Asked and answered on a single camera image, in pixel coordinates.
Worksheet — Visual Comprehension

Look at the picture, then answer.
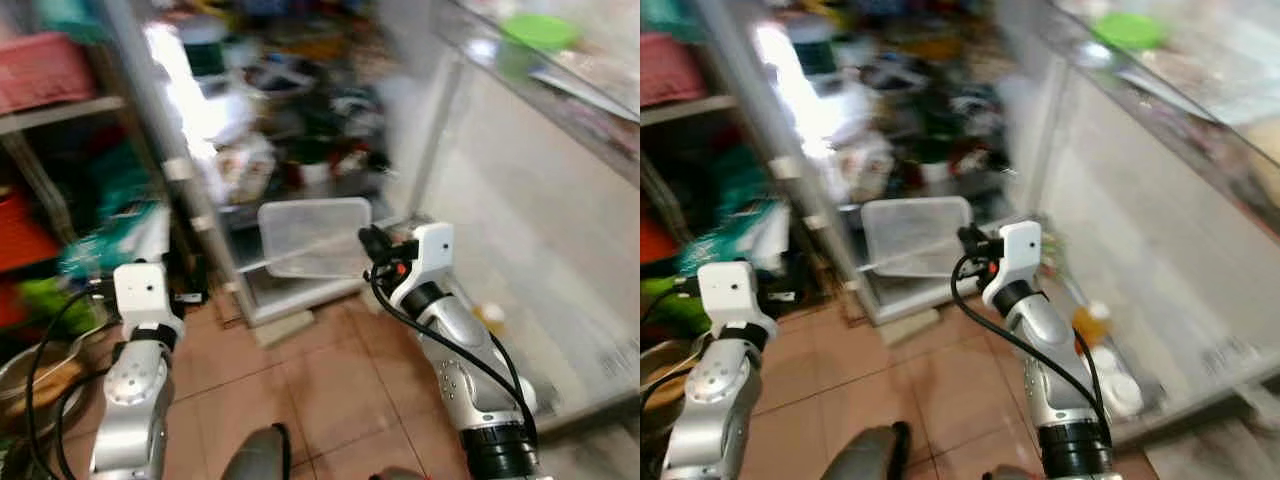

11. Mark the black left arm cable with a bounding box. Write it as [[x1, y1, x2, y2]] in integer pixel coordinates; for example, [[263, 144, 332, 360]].
[[640, 290, 701, 431], [25, 285, 116, 480]]

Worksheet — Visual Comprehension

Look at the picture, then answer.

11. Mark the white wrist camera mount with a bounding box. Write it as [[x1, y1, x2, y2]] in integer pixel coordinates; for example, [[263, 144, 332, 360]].
[[697, 261, 779, 336], [982, 220, 1046, 301], [113, 262, 186, 336], [385, 222, 456, 306]]

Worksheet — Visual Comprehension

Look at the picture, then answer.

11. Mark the teal plastic bag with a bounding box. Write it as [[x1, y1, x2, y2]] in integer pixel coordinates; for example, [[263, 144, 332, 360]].
[[680, 150, 791, 276], [60, 150, 171, 281]]

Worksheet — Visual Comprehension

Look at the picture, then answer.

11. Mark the red plastic basket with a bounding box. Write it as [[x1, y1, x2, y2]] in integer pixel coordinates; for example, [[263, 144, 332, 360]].
[[640, 32, 709, 109], [0, 32, 96, 113]]

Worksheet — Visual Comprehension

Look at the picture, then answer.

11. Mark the metal bowl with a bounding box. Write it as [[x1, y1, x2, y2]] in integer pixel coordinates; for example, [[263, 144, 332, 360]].
[[640, 340, 701, 421], [0, 330, 116, 436]]

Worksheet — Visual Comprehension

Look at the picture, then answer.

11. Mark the red plastic crate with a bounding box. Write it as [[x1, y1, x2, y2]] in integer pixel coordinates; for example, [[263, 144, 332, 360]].
[[640, 210, 681, 266], [0, 190, 61, 271]]

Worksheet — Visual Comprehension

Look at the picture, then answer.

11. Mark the clear plastic container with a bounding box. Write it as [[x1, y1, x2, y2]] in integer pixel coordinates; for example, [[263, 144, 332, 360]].
[[862, 196, 973, 279], [258, 197, 373, 279]]

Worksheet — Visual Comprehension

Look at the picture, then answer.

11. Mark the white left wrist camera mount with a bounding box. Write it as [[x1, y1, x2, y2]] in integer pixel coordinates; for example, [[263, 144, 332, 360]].
[[113, 262, 186, 336], [697, 261, 779, 336]]

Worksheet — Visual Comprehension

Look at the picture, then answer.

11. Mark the white fridge door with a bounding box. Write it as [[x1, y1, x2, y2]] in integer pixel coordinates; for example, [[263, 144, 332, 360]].
[[400, 0, 641, 431], [1000, 0, 1280, 446]]

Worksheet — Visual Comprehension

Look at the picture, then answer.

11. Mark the wooden shelf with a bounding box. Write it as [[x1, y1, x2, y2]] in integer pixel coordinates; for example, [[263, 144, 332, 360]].
[[0, 95, 126, 241], [640, 95, 741, 241]]

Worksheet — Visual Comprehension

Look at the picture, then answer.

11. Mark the grey left robot leg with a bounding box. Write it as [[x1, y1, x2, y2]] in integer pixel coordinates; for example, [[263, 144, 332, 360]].
[[220, 425, 293, 480], [825, 423, 913, 480]]

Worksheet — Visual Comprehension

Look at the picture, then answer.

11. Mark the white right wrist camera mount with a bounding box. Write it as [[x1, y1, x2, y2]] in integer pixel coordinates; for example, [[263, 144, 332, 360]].
[[982, 220, 1046, 301], [385, 222, 456, 306]]

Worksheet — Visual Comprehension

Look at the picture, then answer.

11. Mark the white fridge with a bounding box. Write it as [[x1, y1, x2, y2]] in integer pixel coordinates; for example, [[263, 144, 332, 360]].
[[100, 0, 461, 326], [700, 0, 1061, 326]]

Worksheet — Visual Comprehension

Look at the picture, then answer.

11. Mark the white jar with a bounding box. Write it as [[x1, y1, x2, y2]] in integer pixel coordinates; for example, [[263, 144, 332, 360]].
[[1090, 345, 1143, 416]]

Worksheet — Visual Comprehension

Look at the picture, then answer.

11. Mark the green plastic lid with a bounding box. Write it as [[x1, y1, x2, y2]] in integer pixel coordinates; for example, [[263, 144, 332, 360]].
[[500, 12, 583, 51], [1090, 12, 1169, 51]]

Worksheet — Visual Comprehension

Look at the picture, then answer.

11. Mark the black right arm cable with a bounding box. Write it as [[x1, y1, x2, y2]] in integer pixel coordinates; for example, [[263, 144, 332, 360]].
[[950, 255, 1113, 446], [368, 265, 541, 446]]

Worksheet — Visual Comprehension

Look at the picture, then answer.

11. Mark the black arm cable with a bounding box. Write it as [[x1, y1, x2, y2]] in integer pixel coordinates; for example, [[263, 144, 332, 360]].
[[640, 290, 701, 431], [368, 265, 541, 446], [25, 285, 116, 480], [950, 255, 1113, 446]]

